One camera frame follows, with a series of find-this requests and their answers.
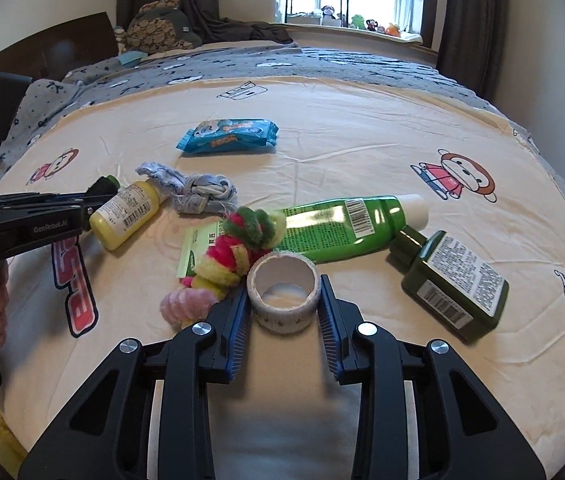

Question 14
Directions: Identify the white tape roll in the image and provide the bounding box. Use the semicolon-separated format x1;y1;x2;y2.
246;252;322;334

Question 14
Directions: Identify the blue white frilly cloth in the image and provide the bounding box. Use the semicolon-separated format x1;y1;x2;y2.
135;161;186;197

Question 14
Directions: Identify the dark wooden headboard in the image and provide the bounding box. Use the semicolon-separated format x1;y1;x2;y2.
0;12;119;128

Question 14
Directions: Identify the yellow bottle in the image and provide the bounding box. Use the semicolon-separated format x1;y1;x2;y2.
89;180;171;252

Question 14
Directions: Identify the grey knotted cloth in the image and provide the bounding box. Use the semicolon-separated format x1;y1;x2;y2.
177;172;239;217

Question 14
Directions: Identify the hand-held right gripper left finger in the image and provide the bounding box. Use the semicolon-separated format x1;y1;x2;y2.
17;289;253;480

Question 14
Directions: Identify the blue wet wipes pack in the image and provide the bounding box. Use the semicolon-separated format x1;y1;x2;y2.
176;117;281;154

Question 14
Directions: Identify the beige printed blanket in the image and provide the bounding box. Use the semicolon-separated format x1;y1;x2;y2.
0;77;565;480

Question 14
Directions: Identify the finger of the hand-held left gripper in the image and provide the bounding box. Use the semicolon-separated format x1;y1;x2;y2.
0;174;122;222

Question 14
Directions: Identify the light green paper packet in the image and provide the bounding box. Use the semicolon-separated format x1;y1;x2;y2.
177;224;230;279

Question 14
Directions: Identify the dark green bottle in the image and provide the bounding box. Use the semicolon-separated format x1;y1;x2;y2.
386;226;511;345

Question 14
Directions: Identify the green bottle with white cap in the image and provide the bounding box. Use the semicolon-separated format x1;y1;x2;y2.
276;193;431;264

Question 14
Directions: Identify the pink yellow green fluffy toy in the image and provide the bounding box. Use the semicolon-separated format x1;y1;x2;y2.
159;206;288;332

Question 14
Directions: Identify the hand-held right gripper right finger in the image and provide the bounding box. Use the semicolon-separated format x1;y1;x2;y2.
315;274;546;480

